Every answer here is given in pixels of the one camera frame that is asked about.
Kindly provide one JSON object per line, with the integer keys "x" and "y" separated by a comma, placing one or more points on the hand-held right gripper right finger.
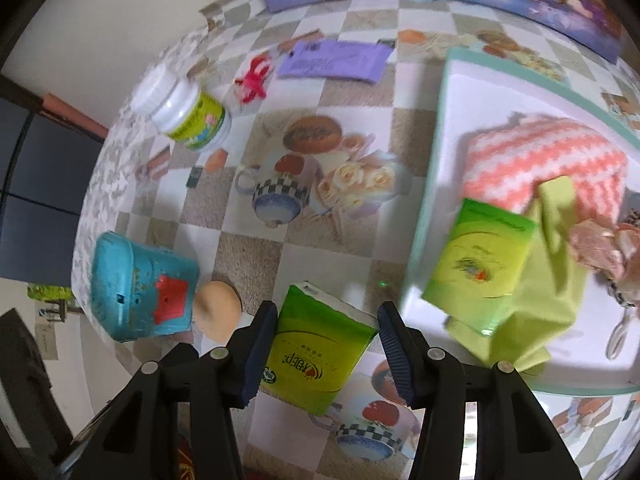
{"x": 396, "y": 355}

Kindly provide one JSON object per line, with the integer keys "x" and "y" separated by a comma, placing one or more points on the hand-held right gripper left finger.
{"x": 260, "y": 355}

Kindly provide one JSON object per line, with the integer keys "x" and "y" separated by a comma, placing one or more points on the green tissue pack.
{"x": 315, "y": 350}
{"x": 475, "y": 255}

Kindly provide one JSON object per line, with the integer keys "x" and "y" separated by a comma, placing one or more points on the green cloth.
{"x": 545, "y": 305}

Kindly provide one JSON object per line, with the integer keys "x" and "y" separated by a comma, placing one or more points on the leopard print scrunchie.
{"x": 622, "y": 292}

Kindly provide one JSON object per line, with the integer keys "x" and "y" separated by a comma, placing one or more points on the pink white zigzag towel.
{"x": 540, "y": 160}

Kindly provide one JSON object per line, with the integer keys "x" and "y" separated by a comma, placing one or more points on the white tray teal rim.
{"x": 480, "y": 100}

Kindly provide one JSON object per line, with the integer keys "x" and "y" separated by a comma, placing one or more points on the beige round sponge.
{"x": 217, "y": 310}

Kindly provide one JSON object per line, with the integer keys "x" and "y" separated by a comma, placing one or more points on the red patterned cloth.
{"x": 184, "y": 465}

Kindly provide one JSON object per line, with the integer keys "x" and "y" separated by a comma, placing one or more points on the teal plastic box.
{"x": 130, "y": 280}

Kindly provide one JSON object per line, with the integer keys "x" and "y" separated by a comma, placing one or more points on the green package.
{"x": 47, "y": 292}

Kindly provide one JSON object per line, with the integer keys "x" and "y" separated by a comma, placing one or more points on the grey floral cloth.
{"x": 115, "y": 170}

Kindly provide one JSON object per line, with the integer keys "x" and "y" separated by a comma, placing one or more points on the black furniture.
{"x": 20, "y": 375}

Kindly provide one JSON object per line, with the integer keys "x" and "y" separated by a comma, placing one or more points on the white bottle green label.
{"x": 190, "y": 115}

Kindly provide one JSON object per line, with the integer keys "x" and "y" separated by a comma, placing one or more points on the dark cabinet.
{"x": 40, "y": 185}

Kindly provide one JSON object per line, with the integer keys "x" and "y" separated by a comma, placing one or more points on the purple packet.
{"x": 335, "y": 60}

